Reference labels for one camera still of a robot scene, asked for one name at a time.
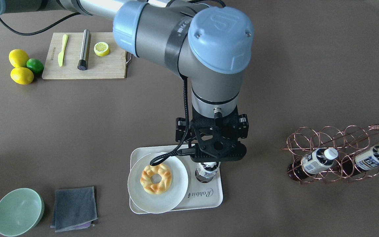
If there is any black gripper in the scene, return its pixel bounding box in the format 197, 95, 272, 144
176, 109, 249, 163

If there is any tea bottle white cap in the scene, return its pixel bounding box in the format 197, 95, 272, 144
195, 162, 221, 183

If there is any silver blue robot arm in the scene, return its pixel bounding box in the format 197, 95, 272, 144
0, 0, 254, 165

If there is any white serving tray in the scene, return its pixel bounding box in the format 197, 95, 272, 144
130, 145, 223, 214

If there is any tea bottle in rack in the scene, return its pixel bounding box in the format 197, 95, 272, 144
287, 147, 338, 181
341, 145, 379, 176

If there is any wooden cutting board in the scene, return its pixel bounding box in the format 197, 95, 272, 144
42, 32, 133, 80

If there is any half cut lemon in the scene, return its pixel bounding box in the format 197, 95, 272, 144
93, 41, 110, 57

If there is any steel muddler rod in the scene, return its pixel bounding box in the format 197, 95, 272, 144
77, 29, 90, 71

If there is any grey folded cloth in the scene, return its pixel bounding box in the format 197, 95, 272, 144
51, 186, 98, 232

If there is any yellow plastic knife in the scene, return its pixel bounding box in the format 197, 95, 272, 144
58, 34, 69, 67

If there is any green lime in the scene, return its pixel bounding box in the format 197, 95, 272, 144
26, 58, 44, 74

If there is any yellow lemon outer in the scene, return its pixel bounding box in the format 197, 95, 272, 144
10, 67, 35, 85

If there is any mint green bowl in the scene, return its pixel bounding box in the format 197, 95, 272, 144
0, 188, 44, 237

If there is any yellow lemon near board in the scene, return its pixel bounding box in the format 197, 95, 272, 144
9, 49, 30, 68

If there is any glazed ring donut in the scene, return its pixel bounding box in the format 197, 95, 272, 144
140, 164, 173, 195

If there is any copper wire bottle rack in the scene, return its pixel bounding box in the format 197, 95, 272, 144
285, 123, 379, 184

